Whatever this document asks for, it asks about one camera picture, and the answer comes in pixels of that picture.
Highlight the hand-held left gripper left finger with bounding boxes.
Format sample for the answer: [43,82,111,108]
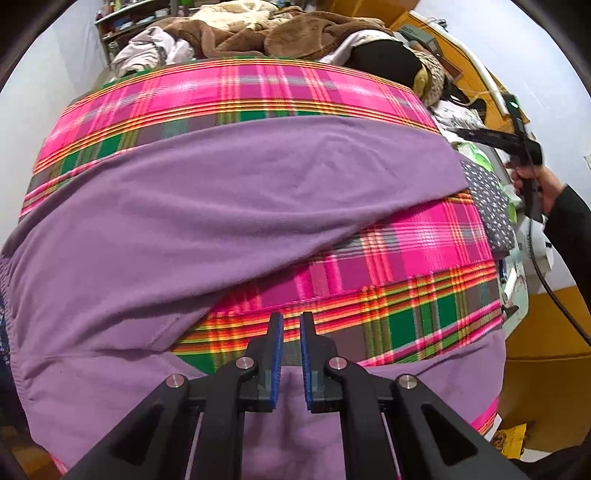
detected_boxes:
[65,311,284,480]

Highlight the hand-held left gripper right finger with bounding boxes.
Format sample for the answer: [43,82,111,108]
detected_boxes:
[299,311,527,480]

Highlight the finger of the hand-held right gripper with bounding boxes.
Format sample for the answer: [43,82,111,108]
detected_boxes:
[457,128,520,151]

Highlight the purple fleece pants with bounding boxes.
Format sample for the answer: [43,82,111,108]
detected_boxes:
[0,115,506,480]

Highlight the pile of light clothes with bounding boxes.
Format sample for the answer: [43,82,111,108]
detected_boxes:
[111,25,195,77]

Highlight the person's right hand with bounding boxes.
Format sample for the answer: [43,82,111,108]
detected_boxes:
[505,159,568,215]

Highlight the green cloth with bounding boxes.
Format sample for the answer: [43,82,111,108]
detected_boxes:
[455,141,522,217]

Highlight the white floral cloth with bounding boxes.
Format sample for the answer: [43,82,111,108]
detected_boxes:
[434,99,485,132]

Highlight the dark purple patterned folded cloth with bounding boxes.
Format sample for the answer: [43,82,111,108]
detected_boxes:
[462,164,515,259]

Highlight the white plastic pipe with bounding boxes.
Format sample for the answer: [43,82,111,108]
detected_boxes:
[411,11,509,112]

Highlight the woven patterned pillow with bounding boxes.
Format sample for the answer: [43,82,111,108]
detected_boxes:
[416,48,446,107]

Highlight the white cabinet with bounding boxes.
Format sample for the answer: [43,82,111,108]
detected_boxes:
[501,217,555,324]

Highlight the grey electronic device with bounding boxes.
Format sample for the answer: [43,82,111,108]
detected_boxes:
[399,25,439,51]

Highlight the black cushion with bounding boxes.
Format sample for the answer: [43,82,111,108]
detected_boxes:
[346,39,426,88]

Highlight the yellow snack bag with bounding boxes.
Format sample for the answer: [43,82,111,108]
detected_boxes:
[492,425,527,457]

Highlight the pink green plaid blanket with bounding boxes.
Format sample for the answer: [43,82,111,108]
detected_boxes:
[21,55,504,474]

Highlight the brown fleece blanket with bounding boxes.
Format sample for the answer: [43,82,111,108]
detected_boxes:
[164,0,398,63]

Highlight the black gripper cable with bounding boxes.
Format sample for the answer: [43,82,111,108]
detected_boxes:
[526,217,591,347]

